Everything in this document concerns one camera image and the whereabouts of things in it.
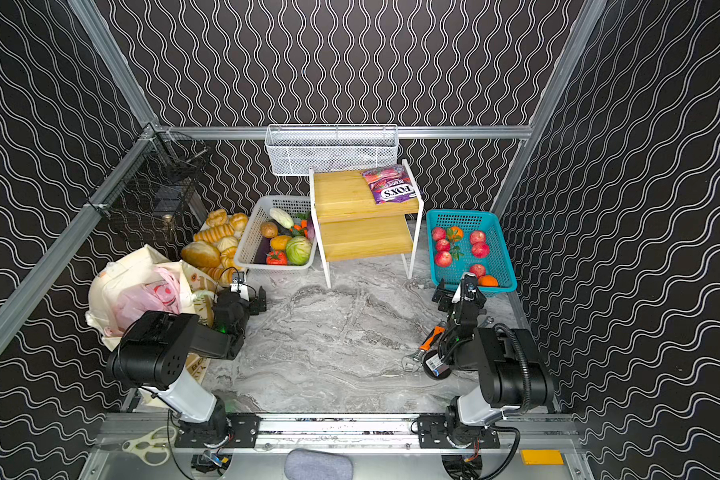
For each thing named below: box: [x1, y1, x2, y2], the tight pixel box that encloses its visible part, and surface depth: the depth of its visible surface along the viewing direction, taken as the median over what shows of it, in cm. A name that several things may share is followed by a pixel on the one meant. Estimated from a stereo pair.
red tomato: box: [266, 251, 288, 265], surface depth 105 cm
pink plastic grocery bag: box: [104, 268, 182, 337], surface depth 77 cm
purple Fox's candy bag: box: [360, 165, 417, 205], surface depth 82 cm
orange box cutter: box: [413, 320, 447, 361], surface depth 91 cm
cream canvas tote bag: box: [85, 245, 214, 349], surface depth 75 cm
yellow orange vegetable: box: [270, 235, 292, 251], surface depth 109 cm
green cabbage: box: [286, 236, 312, 265], surface depth 103 cm
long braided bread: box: [194, 224, 235, 243], surface depth 115 cm
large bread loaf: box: [181, 241, 221, 268], surface depth 106 cm
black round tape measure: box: [422, 350, 452, 380], surface depth 85 cm
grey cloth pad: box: [284, 448, 354, 480], surface depth 69 cm
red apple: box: [472, 242, 491, 259], surface depth 109 cm
